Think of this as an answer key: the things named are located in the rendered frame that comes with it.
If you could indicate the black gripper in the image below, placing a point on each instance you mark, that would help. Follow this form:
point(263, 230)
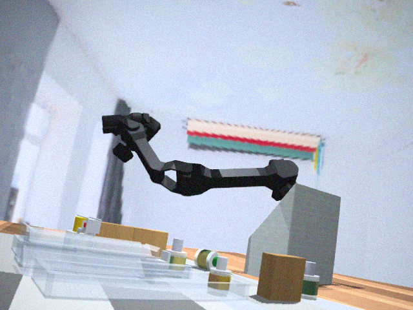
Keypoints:
point(124, 153)

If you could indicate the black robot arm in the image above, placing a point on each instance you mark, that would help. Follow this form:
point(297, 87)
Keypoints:
point(192, 178)

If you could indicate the white jar with green label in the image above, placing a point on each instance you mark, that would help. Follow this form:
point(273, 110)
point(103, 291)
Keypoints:
point(310, 282)
point(177, 255)

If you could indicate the white jar with gold label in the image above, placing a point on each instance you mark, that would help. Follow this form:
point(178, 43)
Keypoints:
point(220, 273)

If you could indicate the olive green jar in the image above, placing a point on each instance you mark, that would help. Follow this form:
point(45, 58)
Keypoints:
point(206, 259)

